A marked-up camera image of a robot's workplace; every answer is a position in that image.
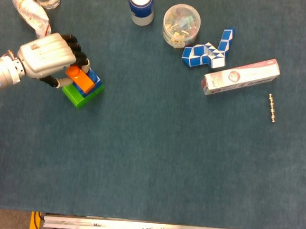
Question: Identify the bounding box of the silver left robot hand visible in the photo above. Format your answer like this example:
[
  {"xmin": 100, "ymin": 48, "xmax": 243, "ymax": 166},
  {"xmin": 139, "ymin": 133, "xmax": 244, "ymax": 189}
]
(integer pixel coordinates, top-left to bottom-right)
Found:
[{"xmin": 14, "ymin": 29, "xmax": 93, "ymax": 91}]

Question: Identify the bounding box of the orange toy block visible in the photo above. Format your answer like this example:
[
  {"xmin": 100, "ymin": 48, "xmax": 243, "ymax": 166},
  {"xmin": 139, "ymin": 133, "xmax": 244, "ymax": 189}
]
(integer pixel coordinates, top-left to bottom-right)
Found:
[{"xmin": 63, "ymin": 64, "xmax": 98, "ymax": 95}]

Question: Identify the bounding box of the green toy block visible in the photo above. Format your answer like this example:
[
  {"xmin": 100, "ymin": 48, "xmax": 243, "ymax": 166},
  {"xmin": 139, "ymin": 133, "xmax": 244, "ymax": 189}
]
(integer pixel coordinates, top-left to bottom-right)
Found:
[{"xmin": 60, "ymin": 80, "xmax": 105, "ymax": 112}]

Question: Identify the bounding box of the blue toy block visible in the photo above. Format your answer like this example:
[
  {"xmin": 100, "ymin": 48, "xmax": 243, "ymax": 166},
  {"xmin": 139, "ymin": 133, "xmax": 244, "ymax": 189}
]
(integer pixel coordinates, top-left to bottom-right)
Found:
[{"xmin": 72, "ymin": 67, "xmax": 103, "ymax": 99}]

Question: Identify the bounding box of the crumpled white snack bag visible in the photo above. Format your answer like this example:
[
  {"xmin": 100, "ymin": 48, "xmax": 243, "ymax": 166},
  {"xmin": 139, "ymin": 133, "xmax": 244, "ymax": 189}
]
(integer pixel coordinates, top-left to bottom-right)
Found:
[{"xmin": 3, "ymin": 0, "xmax": 54, "ymax": 40}]

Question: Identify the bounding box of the blue and white drink can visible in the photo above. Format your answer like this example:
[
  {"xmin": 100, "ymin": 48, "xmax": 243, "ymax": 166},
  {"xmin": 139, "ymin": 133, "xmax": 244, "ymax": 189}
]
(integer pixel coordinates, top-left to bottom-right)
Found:
[{"xmin": 127, "ymin": 0, "xmax": 155, "ymax": 28}]

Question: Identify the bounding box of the teal felt table cloth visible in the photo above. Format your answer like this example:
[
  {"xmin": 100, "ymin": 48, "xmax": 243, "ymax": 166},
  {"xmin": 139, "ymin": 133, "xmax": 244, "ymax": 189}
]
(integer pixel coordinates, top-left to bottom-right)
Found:
[{"xmin": 0, "ymin": 0, "xmax": 306, "ymax": 229}]

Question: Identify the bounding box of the clear jar of colourful clips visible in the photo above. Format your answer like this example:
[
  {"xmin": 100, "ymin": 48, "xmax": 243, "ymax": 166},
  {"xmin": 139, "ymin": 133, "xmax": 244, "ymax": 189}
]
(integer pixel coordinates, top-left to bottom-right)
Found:
[{"xmin": 161, "ymin": 3, "xmax": 203, "ymax": 51}]

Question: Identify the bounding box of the blue and white snake puzzle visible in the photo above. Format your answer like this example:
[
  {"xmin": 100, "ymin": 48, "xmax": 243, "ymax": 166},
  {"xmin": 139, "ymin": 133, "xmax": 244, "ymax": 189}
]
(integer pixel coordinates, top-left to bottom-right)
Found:
[{"xmin": 181, "ymin": 23, "xmax": 237, "ymax": 71}]

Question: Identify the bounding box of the white and pink toothpaste box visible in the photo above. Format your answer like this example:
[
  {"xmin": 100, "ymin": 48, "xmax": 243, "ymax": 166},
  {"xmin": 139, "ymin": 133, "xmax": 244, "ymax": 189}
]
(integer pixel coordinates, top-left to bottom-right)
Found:
[{"xmin": 200, "ymin": 53, "xmax": 282, "ymax": 102}]

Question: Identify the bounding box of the small beaded metal rod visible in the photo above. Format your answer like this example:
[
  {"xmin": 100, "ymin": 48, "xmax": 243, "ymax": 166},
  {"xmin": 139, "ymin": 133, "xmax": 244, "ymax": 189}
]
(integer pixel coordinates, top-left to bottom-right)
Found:
[{"xmin": 266, "ymin": 93, "xmax": 279, "ymax": 124}]

